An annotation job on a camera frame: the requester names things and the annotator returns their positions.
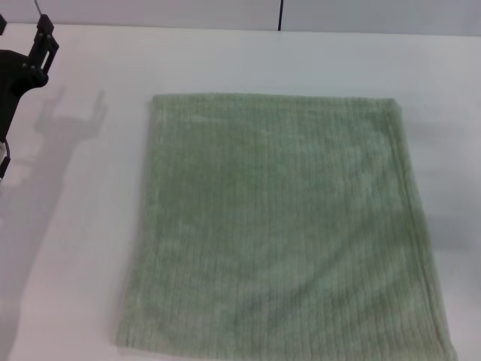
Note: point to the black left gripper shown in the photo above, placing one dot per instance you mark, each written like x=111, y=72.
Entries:
x=15, y=75

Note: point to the green ribbed towel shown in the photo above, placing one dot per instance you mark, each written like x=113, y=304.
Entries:
x=263, y=207

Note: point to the black vertical wall strip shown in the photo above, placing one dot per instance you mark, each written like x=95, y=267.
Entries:
x=280, y=15

